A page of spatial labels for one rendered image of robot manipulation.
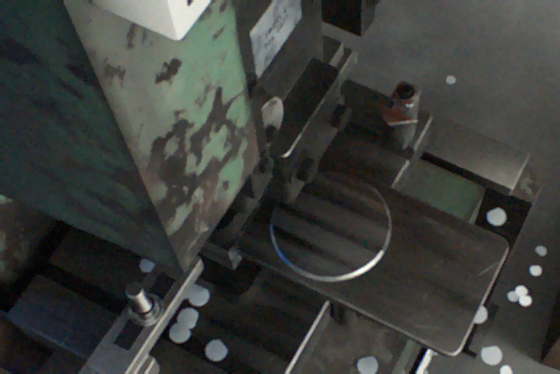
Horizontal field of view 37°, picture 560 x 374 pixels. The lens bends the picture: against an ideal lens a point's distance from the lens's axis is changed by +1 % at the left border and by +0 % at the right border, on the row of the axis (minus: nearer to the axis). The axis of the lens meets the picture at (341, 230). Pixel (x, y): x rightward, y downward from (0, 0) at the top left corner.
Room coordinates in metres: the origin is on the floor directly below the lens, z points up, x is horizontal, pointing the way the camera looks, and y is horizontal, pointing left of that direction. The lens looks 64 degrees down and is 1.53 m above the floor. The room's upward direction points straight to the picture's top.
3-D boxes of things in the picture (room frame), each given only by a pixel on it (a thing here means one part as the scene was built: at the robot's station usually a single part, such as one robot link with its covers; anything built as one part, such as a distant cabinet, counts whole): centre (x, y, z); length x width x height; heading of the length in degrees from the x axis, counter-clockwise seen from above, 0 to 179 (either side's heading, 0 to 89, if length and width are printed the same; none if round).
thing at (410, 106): (0.53, -0.07, 0.75); 0.03 x 0.03 x 0.10; 62
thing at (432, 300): (0.35, -0.03, 0.72); 0.25 x 0.14 x 0.14; 62
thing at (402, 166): (0.44, 0.12, 0.68); 0.45 x 0.30 x 0.06; 152
